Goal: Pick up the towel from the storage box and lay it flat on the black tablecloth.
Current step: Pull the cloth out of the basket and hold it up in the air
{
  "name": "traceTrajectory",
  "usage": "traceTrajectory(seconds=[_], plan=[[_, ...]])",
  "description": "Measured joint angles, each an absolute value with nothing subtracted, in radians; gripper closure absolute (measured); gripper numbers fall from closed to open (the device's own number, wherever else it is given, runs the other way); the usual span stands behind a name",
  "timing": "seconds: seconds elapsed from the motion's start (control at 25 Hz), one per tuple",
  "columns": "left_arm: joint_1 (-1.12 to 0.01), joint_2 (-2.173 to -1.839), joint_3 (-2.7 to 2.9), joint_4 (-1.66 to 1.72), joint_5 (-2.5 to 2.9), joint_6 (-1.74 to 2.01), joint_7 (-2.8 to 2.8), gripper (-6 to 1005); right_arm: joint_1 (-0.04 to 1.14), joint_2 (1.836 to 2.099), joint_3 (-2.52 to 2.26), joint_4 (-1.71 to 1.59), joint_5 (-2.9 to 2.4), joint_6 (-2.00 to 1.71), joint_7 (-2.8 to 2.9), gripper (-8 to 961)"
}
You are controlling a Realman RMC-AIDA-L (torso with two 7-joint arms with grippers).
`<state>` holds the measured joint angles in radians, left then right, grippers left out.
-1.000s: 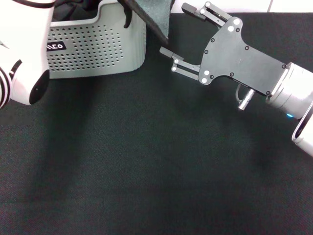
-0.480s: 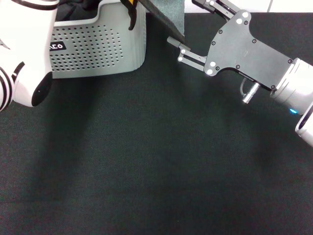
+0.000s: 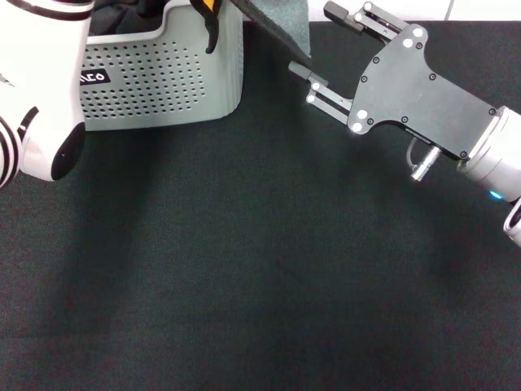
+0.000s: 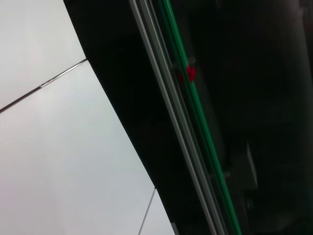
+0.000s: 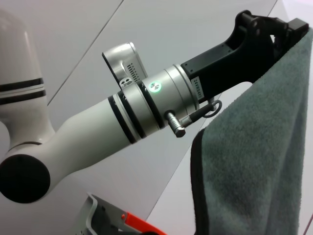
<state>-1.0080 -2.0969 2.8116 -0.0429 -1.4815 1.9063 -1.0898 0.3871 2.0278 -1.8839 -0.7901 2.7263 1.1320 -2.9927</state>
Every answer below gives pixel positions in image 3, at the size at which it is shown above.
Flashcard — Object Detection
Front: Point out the yellow grey towel black trim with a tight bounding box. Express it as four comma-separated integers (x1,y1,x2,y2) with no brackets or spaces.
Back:
189,0,315,73

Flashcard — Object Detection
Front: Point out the right gripper cable with connector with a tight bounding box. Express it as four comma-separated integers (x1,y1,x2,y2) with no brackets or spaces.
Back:
406,136,442,182

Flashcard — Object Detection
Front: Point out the black tablecloth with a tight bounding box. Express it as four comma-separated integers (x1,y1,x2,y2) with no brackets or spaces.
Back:
0,20,521,391

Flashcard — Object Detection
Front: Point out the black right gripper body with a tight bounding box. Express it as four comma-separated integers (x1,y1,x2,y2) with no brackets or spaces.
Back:
348,23,500,162

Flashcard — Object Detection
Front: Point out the grey perforated plastic storage box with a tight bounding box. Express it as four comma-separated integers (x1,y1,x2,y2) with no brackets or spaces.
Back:
75,0,245,132

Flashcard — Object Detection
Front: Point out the black cloth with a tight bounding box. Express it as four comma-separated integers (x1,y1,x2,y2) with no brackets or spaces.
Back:
89,0,193,37

